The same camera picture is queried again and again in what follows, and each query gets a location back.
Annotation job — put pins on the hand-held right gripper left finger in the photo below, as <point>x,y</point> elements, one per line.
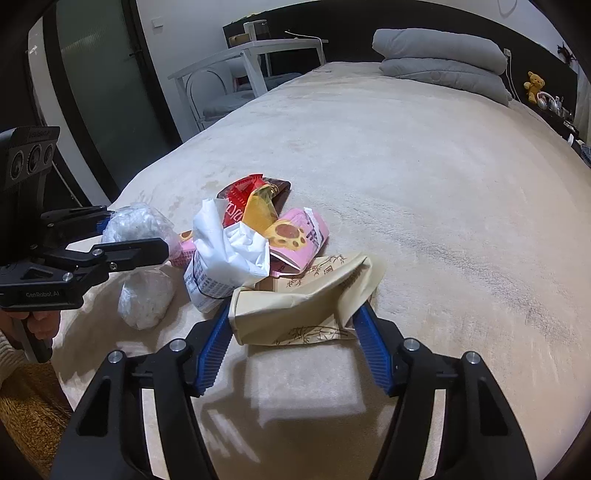
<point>214,350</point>

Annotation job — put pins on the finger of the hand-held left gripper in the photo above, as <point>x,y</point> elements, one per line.
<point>138,254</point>
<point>104,226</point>

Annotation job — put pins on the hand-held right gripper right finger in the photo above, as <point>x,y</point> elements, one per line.
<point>371,341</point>

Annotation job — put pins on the clear plastic bag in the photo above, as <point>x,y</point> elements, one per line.
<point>143,300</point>

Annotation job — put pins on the beige bamboo print paper bag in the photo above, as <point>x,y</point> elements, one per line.
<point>300,304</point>

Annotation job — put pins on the red and yellow snack packet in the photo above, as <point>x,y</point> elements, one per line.
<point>238,203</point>

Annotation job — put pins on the dark brown wrapper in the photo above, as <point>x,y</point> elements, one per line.
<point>280,187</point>

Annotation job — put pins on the person's left forearm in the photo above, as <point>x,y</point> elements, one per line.
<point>9,355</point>

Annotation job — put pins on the person's left hand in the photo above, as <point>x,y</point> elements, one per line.
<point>44,325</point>

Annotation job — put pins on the pink paw print packet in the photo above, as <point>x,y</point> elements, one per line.
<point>300,249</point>
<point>182,254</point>

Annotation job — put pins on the white plastic packet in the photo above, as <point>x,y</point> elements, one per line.
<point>212,258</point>

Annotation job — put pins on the dark framed glass door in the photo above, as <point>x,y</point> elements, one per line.
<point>101,69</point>

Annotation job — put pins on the chair with grey cushion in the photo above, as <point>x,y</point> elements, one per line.
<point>226,104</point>

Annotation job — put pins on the small cardboard box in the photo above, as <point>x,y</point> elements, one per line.
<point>238,39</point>

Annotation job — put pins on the white tabletop appliance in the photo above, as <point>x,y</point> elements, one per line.
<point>256,30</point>

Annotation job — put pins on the white table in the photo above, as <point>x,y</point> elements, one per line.
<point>277,46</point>

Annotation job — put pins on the grey pillows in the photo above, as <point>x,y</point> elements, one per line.
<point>452,81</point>

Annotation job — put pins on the checked cloth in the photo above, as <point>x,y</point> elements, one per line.
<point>585,154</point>

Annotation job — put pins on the black nightstand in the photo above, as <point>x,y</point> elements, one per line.
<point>570,127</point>

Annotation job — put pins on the white headphones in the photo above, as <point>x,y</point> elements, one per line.
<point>547,100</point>

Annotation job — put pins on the yellow teddy bear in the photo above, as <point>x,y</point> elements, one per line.
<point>533,85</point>

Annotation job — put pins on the black headboard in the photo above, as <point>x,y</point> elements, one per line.
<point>351,18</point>

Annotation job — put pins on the small black figure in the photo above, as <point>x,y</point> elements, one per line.
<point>565,50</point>

